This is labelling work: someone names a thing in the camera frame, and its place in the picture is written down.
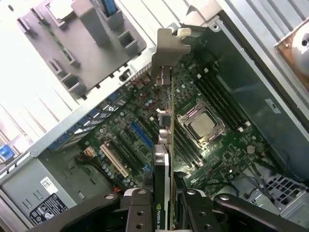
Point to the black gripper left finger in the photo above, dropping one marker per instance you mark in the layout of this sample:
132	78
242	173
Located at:
138	212

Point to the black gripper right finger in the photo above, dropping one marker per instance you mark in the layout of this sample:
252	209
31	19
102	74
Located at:
198	215

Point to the green motherboard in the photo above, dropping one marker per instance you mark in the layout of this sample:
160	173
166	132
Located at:
217	164

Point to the white expansion slot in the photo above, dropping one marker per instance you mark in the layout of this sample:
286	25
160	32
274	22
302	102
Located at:
114	160

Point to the blue expansion slot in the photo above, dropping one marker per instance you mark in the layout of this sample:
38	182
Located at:
142	135

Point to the silver coin battery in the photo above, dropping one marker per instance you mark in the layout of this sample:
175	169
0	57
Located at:
251	149

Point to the silver metal disk bay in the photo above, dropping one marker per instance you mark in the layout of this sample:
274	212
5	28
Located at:
285	188

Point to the CPU socket with silver CPU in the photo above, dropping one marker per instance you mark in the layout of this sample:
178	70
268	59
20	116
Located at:
202	123

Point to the grey power supply unit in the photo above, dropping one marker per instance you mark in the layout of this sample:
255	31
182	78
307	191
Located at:
24	188

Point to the open black PC case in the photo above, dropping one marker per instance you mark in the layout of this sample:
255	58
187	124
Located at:
253	91

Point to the blue case latch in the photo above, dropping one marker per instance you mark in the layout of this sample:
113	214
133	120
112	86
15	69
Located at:
5	154

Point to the grey plastic parts rack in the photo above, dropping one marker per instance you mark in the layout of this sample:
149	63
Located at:
96	58

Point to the green RAM stick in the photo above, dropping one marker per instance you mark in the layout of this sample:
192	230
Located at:
56	40

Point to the hard disk in blue caddy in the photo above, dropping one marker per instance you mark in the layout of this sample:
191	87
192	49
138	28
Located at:
109	7

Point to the silver spare CPU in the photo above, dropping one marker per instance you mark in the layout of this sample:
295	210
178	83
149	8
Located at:
60	10

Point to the black chassis intrusion switch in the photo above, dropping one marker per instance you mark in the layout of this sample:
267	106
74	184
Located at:
125	75

